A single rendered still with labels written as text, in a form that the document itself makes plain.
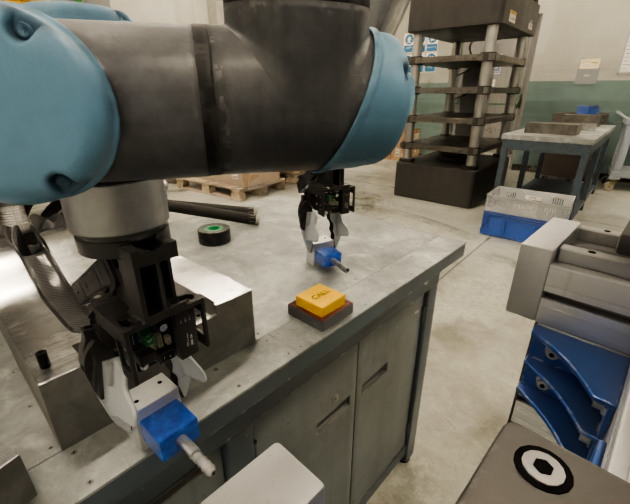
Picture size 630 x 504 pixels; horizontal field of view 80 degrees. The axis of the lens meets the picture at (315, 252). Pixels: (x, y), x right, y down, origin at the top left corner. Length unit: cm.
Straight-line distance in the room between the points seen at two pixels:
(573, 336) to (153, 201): 45
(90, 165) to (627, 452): 33
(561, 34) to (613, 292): 638
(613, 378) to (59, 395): 54
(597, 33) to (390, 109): 653
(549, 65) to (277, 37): 661
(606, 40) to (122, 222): 658
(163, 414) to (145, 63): 35
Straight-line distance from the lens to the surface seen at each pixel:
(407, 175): 455
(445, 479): 147
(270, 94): 19
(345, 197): 73
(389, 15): 53
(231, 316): 54
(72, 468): 50
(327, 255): 77
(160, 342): 36
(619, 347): 50
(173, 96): 19
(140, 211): 31
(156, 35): 20
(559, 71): 674
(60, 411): 49
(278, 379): 56
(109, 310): 36
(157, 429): 44
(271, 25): 19
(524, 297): 50
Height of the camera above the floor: 115
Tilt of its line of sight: 23 degrees down
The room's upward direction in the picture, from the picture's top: straight up
